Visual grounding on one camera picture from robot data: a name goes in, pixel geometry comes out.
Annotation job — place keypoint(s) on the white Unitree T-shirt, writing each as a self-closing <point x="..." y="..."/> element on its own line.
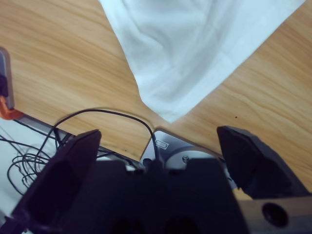
<point x="195" y="44"/>

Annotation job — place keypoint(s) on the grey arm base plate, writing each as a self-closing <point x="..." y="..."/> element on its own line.
<point x="195" y="153"/>

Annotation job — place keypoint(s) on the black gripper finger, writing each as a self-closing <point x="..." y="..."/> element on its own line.
<point x="63" y="180"/>
<point x="253" y="165"/>

